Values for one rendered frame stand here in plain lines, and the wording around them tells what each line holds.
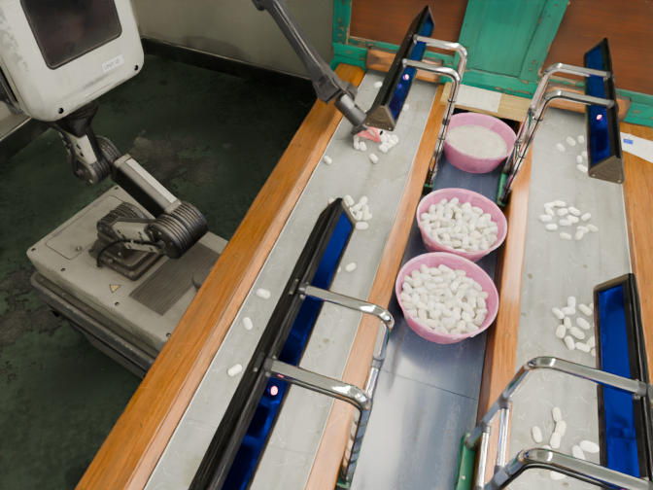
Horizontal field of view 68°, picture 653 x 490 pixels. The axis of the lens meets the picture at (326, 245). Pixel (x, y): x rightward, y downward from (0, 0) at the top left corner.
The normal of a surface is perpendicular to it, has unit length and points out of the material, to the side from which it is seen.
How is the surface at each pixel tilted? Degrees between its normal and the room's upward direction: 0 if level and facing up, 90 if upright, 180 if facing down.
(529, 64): 90
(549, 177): 0
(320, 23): 90
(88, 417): 0
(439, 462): 0
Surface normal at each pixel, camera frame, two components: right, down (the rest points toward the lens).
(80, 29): 0.85, 0.42
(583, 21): -0.31, 0.71
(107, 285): 0.07, -0.57
